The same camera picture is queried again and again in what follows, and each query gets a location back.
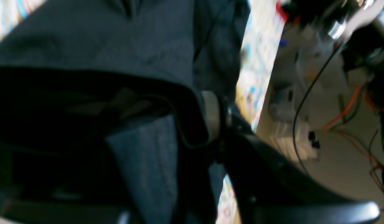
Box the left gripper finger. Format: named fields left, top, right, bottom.
left=202, top=91, right=380, bottom=224

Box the black t-shirt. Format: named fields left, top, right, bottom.
left=0, top=0, right=251, bottom=224

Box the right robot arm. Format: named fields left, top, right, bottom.
left=280, top=0, right=384, bottom=150

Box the patterned tablecloth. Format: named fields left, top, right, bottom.
left=0, top=0, right=287, bottom=224

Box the red black clamp left edge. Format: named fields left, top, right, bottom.
left=276, top=0, right=301, bottom=25

